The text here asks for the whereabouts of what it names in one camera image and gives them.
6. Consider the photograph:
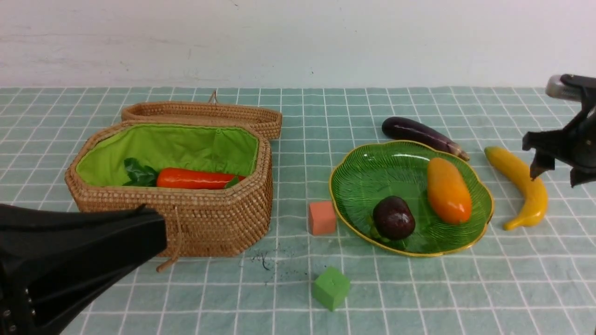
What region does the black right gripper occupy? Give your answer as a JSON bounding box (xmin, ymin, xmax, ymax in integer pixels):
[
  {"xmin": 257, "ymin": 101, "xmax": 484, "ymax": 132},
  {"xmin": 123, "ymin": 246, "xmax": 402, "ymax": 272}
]
[{"xmin": 522, "ymin": 74, "xmax": 596, "ymax": 188}]

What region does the yellow banana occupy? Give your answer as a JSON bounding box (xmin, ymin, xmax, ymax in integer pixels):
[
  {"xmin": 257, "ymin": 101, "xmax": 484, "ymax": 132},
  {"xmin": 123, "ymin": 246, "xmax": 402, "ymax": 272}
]
[{"xmin": 484, "ymin": 146, "xmax": 549, "ymax": 230}]

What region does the orange yellow mango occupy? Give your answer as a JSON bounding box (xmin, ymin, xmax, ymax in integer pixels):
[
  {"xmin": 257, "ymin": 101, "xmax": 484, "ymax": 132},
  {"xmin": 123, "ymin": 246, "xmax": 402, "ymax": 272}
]
[{"xmin": 427, "ymin": 157, "xmax": 473, "ymax": 225}]

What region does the purple eggplant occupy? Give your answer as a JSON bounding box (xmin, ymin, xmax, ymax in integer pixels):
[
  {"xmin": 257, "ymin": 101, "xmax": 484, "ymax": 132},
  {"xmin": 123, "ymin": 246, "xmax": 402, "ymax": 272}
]
[{"xmin": 381, "ymin": 116, "xmax": 470, "ymax": 161}]

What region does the dark purple mangosteen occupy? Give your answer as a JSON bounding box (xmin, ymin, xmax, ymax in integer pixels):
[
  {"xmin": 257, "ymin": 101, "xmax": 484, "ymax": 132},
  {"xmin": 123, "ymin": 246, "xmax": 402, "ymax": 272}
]
[{"xmin": 372, "ymin": 195, "xmax": 416, "ymax": 241}]

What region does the orange carrot with leaves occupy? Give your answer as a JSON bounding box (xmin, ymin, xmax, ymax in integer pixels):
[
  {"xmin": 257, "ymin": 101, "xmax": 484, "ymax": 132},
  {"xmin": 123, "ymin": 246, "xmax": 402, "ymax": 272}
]
[{"xmin": 156, "ymin": 167, "xmax": 245, "ymax": 189}]

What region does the white radish with leaves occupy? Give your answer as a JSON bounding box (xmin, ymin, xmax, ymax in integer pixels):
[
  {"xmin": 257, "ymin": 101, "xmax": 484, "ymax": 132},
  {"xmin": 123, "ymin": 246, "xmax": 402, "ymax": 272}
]
[{"xmin": 123, "ymin": 157, "xmax": 158, "ymax": 187}]

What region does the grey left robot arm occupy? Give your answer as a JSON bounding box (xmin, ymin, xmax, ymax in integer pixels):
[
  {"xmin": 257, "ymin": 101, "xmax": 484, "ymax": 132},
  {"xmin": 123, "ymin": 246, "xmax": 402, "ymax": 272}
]
[{"xmin": 0, "ymin": 204, "xmax": 167, "ymax": 335}]

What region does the green glass leaf plate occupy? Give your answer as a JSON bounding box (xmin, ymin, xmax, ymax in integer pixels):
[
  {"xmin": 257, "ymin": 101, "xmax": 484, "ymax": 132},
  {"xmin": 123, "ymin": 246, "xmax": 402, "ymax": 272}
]
[{"xmin": 329, "ymin": 141, "xmax": 494, "ymax": 257}]

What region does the orange foam cube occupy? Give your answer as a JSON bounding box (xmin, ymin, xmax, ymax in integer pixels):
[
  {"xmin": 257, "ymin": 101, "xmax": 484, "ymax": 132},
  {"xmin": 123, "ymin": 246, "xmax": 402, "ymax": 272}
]
[{"xmin": 308, "ymin": 201, "xmax": 337, "ymax": 236}]

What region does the green foam cube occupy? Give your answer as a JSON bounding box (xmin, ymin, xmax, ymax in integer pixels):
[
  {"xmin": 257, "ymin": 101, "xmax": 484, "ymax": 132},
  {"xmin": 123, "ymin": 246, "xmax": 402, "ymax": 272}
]
[{"xmin": 312, "ymin": 267, "xmax": 351, "ymax": 311}]

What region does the woven rattan basket lid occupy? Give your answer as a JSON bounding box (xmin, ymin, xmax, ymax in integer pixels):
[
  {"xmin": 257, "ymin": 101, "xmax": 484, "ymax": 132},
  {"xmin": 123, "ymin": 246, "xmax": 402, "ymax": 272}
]
[{"xmin": 121, "ymin": 91, "xmax": 283, "ymax": 140}]

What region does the woven rattan basket green lining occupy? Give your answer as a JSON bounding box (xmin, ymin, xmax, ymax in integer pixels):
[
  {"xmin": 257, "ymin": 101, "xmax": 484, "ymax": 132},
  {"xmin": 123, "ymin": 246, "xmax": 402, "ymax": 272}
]
[{"xmin": 65, "ymin": 120, "xmax": 274, "ymax": 273}]

